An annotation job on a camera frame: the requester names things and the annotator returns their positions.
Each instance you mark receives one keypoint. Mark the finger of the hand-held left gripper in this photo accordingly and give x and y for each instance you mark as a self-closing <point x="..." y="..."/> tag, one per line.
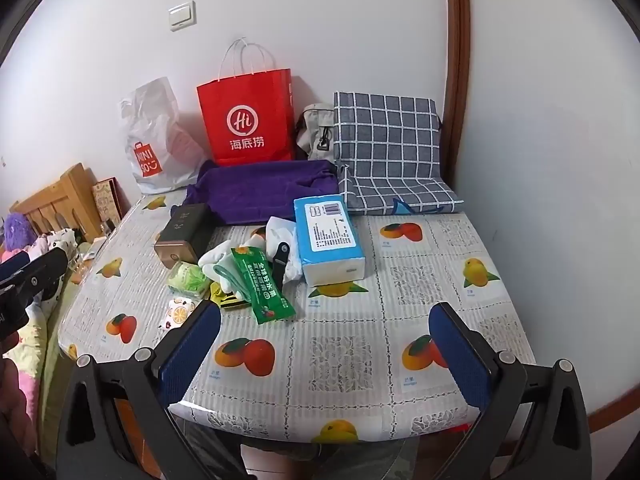
<point x="42" y="270"/>

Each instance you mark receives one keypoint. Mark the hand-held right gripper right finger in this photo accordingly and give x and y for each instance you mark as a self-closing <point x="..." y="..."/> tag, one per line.
<point x="460" y="360"/>

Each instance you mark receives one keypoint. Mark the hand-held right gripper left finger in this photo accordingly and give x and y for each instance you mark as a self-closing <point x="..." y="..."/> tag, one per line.
<point x="192" y="352"/>

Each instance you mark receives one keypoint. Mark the yellow sock with black stripes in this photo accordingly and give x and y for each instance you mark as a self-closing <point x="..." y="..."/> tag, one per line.
<point x="225" y="297"/>

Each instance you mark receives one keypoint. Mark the green snack packet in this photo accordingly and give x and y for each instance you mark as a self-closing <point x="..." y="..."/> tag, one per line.
<point x="260" y="285"/>

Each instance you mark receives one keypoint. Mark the white cotton gloves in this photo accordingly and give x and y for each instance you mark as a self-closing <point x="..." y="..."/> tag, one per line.
<point x="280" y="232"/>

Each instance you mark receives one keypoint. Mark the person's left hand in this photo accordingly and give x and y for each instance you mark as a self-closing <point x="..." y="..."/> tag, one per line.
<point x="12" y="420"/>

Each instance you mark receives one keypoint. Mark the orange-print small packet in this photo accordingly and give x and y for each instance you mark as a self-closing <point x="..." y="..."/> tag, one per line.
<point x="177" y="312"/>

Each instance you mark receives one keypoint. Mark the purple plush toy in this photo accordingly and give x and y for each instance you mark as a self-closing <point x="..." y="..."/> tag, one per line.
<point x="15" y="230"/>

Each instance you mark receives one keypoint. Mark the wooden headboard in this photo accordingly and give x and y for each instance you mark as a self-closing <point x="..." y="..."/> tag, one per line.
<point x="55" y="200"/>

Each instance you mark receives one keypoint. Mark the patterned flat box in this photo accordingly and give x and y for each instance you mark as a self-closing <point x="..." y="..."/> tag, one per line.
<point x="106" y="202"/>

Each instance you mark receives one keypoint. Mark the fruit-print tablecloth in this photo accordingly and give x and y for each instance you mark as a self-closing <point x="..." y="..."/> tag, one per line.
<point x="350" y="360"/>

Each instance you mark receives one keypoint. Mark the dark green tin box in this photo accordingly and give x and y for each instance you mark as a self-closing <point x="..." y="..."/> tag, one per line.
<point x="182" y="232"/>

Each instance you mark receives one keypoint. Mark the blue tissue pack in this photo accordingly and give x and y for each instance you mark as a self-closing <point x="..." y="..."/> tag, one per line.
<point x="325" y="240"/>

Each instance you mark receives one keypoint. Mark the purple towel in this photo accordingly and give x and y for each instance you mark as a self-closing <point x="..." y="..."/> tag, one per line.
<point x="260" y="190"/>

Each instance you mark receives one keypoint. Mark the white plastic shopping bag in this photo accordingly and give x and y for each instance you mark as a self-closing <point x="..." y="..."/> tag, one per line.
<point x="160" y="125"/>

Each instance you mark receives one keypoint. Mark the grey checked cushion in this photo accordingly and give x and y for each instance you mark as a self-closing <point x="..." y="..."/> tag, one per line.
<point x="385" y="145"/>

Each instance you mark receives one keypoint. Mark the red paper bag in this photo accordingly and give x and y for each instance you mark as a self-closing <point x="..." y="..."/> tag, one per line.
<point x="245" y="125"/>

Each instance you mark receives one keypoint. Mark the beige fabric bag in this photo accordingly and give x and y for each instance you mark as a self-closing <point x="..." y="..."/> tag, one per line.
<point x="312" y="130"/>

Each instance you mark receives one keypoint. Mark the white light switch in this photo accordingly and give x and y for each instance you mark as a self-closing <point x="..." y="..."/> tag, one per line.
<point x="182" y="16"/>

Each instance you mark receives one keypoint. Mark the brown wooden door frame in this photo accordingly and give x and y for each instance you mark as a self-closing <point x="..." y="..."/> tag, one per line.
<point x="456" y="60"/>

